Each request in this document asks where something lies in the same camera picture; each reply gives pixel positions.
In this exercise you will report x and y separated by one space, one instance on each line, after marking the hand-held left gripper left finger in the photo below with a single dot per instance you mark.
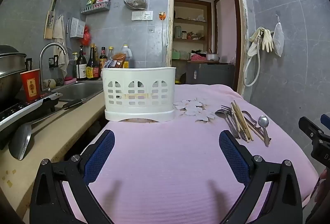
100 154

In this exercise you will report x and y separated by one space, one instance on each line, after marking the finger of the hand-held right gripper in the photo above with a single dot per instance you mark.
309 127
325 120

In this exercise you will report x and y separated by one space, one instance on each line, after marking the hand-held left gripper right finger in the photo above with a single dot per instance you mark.
233 157

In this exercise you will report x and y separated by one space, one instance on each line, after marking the bundle of wooden chopsticks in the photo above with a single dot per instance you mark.
239 120

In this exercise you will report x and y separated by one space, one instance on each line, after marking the large metal spoon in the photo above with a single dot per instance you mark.
263 121

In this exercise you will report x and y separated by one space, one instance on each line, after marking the small metal spoon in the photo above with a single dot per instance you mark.
218 112

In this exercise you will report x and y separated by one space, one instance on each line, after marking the metal fork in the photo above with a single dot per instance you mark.
224 110

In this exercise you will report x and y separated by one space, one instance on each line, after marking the white plastic utensil basket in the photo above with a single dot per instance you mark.
139 77

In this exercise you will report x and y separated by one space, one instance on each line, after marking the person's right hand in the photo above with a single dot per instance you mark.
324 185

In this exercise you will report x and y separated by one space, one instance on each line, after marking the beige kitchen counter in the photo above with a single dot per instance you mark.
51 141

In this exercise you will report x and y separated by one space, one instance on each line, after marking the pink floral blanket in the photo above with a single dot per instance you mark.
165 162

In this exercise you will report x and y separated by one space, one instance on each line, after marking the stainless steel sink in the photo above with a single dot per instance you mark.
77 90

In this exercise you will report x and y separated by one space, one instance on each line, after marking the pink sponge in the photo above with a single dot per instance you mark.
70 80

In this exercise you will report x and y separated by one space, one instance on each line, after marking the dark scrubber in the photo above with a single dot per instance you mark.
59 81

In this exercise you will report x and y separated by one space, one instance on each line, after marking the grey small fridge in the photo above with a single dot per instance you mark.
210 73

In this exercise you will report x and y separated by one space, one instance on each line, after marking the beige scrubber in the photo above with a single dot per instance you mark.
49 83

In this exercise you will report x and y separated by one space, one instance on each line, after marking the black gas stove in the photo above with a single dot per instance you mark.
25 108

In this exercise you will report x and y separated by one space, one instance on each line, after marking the soy sauce bottle red label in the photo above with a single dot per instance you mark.
91 66

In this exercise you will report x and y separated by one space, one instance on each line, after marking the dark bottle white label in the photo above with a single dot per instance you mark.
81 66

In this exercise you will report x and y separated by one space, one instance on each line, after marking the blue white plastic bag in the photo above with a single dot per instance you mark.
110 63

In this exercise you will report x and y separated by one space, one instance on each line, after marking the yellow capped slim bottle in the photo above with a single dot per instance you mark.
74 65

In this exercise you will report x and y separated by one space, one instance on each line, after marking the white mesh bag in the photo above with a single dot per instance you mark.
278 38

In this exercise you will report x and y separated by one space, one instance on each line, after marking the cream rubber glove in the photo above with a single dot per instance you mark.
255 38
268 39

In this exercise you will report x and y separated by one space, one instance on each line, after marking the red paper cup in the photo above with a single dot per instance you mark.
31 84

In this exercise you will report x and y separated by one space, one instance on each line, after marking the small metal pot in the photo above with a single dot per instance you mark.
212 57

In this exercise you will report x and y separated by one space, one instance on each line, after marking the clear bottle yellow cap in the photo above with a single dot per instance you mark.
110 52

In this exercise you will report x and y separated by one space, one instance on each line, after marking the large cooking oil jug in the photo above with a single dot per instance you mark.
127 55

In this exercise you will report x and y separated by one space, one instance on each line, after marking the pink cloth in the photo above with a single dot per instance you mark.
197 57

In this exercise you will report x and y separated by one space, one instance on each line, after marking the chrome kitchen faucet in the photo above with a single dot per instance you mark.
41 64

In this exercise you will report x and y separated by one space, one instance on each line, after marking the green plastic box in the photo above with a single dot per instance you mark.
176 55

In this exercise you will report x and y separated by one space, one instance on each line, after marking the red plastic bag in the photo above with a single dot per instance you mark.
87 35

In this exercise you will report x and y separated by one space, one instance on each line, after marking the large metal cooking pot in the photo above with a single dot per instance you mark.
7 69

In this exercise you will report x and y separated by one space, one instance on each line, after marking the beige hanging towel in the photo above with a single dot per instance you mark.
59 29

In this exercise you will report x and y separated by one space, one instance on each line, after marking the hanging wooden board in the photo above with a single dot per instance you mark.
48 28

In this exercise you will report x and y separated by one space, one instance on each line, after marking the wooden storage shelf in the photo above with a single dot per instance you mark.
190 20

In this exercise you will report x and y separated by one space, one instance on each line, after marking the black wall outlet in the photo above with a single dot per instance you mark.
28 63
52 61

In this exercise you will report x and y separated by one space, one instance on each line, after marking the white perforated wall box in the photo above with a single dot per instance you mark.
77 28

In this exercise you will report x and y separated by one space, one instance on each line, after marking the white wall switch panel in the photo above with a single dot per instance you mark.
141 15

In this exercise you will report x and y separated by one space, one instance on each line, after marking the grey wall shelf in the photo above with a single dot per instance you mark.
95 8

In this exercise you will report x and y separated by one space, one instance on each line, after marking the orange wall hook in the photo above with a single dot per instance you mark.
161 16

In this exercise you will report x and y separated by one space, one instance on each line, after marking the wooden door frame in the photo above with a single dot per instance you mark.
170 7

